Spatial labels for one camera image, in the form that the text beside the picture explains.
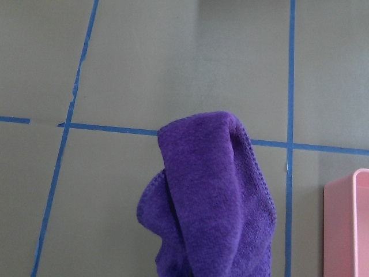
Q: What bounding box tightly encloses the pink plastic bin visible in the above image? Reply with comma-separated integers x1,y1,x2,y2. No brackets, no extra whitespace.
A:
323,169,368,276

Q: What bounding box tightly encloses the purple microfiber cloth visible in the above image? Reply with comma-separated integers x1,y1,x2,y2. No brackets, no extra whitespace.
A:
137,111,277,276

